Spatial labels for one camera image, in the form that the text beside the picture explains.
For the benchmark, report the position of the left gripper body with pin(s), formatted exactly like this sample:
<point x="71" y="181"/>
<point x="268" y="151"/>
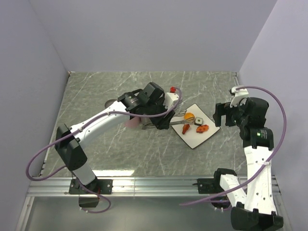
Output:
<point x="156" y="108"/>

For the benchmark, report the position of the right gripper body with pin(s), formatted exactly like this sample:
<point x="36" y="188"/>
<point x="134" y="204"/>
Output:
<point x="237" y="114"/>

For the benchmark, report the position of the metal tongs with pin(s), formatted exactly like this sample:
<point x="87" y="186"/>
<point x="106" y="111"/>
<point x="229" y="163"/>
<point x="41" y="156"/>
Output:
<point x="176" y="120"/>

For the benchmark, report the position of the chicken drumstick toy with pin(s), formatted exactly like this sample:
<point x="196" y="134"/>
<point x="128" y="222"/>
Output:
<point x="185" y="128"/>

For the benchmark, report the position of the sushi roll toy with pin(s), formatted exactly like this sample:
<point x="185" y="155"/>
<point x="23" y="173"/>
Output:
<point x="198" y="121"/>

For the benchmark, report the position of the orange slice toy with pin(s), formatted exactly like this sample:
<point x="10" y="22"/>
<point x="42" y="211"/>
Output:
<point x="189" y="116"/>

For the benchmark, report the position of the fried cutlet toy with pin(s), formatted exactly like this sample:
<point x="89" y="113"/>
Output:
<point x="202" y="128"/>

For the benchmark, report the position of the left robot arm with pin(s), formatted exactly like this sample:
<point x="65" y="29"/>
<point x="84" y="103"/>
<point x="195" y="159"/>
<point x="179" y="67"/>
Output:
<point x="151" y="102"/>

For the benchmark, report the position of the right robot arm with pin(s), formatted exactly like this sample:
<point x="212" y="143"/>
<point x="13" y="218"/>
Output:
<point x="253" y="209"/>

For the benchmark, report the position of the white square plate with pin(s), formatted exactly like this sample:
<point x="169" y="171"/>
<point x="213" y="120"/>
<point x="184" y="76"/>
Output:
<point x="191" y="137"/>

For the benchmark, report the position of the pink cylinder container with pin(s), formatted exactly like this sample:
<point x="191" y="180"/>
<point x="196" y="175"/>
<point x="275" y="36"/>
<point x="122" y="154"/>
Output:
<point x="132" y="123"/>

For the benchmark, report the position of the grey lid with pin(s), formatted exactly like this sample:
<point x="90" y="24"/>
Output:
<point x="109" y="102"/>

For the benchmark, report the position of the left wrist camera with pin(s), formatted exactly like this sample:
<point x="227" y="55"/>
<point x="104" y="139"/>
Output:
<point x="170" y="99"/>

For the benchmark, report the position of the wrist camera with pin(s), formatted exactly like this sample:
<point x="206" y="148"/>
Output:
<point x="238" y="97"/>
<point x="170" y="99"/>

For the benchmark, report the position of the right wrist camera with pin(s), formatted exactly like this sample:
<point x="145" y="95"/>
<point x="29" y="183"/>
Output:
<point x="238" y="97"/>

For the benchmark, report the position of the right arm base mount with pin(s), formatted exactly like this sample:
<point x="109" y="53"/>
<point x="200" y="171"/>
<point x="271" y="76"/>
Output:
<point x="208" y="186"/>

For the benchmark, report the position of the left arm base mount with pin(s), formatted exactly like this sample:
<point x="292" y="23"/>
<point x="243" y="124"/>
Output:
<point x="102" y="187"/>

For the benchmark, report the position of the aluminium rail frame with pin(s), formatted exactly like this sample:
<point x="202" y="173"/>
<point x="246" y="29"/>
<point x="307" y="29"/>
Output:
<point x="153" y="172"/>

